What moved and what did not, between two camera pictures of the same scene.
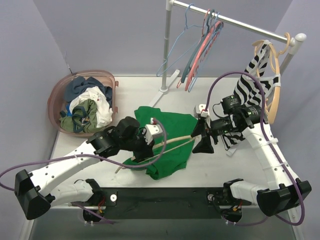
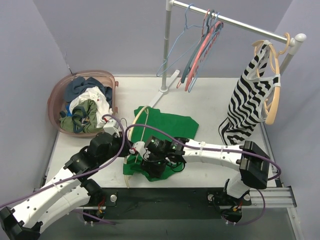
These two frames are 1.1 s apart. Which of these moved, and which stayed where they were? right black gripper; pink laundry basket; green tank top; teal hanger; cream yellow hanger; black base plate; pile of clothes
Moved: green tank top; cream yellow hanger; right black gripper
Stayed: teal hanger; pink laundry basket; pile of clothes; black base plate
